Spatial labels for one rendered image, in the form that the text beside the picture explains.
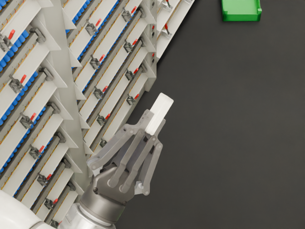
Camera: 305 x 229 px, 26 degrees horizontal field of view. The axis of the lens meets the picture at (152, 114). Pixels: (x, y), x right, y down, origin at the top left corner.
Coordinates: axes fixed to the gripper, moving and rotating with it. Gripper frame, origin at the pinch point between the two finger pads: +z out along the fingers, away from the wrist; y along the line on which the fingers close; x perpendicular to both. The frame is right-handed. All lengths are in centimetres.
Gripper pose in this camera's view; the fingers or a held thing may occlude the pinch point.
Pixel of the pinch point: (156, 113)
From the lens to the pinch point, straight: 113.3
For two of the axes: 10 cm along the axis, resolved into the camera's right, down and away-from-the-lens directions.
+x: -3.8, -3.0, 8.7
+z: 5.2, -8.5, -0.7
